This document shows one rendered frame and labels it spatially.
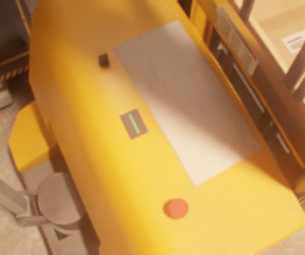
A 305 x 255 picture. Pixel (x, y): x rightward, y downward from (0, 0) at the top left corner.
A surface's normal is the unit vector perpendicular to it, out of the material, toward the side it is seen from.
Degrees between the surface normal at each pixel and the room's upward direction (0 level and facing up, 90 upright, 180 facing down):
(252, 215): 0
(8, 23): 0
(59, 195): 0
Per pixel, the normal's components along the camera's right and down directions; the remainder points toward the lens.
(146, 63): 0.01, -0.38
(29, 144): -0.33, -0.21
